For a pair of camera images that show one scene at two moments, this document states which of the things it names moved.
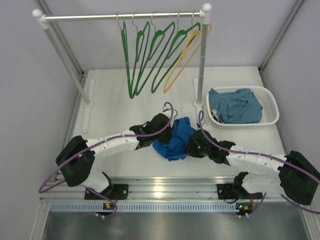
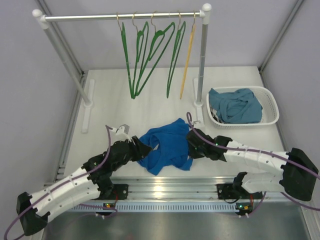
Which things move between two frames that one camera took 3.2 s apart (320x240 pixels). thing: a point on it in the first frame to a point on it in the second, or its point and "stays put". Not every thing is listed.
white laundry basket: [270, 113] stays put
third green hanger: [159, 40] stays put
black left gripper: [164, 132] to [138, 147]
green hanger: [124, 34] stays put
